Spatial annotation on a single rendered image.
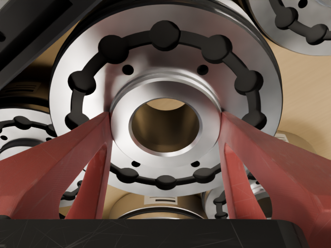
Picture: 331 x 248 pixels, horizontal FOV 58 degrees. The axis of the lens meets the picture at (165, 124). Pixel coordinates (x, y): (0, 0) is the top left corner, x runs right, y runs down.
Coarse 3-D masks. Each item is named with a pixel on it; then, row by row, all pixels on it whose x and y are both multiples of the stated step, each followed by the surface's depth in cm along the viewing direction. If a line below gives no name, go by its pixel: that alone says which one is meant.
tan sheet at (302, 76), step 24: (48, 48) 19; (24, 72) 20; (48, 72) 20; (288, 72) 20; (312, 72) 20; (288, 96) 22; (312, 96) 22; (288, 120) 23; (312, 120) 23; (312, 144) 25; (120, 192) 28
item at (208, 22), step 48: (144, 0) 10; (192, 0) 11; (96, 48) 11; (144, 48) 11; (192, 48) 11; (240, 48) 11; (48, 96) 12; (96, 96) 12; (240, 96) 12; (144, 192) 16; (192, 192) 16
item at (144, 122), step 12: (144, 108) 16; (180, 108) 16; (132, 120) 13; (144, 120) 15; (156, 120) 16; (168, 120) 16; (180, 120) 15; (192, 120) 14; (144, 132) 14; (156, 132) 15; (168, 132) 15; (180, 132) 15; (192, 132) 14; (156, 144) 14; (168, 144) 14
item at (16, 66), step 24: (24, 0) 8; (48, 0) 8; (72, 0) 8; (96, 0) 8; (0, 24) 8; (24, 24) 8; (48, 24) 9; (72, 24) 8; (0, 48) 8; (24, 48) 9; (0, 72) 9
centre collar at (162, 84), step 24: (168, 72) 12; (120, 96) 12; (144, 96) 12; (168, 96) 12; (192, 96) 12; (120, 120) 12; (216, 120) 12; (120, 144) 13; (144, 144) 14; (192, 144) 13
